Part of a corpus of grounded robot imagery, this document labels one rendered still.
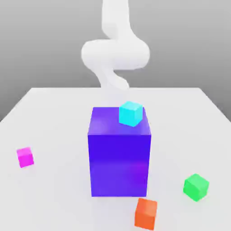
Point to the small green cube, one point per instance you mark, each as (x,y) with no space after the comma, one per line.
(195,187)

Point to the large purple box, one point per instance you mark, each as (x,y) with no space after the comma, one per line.
(119,162)

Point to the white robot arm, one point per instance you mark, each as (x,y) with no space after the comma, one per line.
(115,54)

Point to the small cyan cube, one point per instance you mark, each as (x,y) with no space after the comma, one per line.
(130,114)

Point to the small magenta cube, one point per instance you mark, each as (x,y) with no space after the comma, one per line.
(25,157)

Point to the small orange cube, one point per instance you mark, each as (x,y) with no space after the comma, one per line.
(145,213)

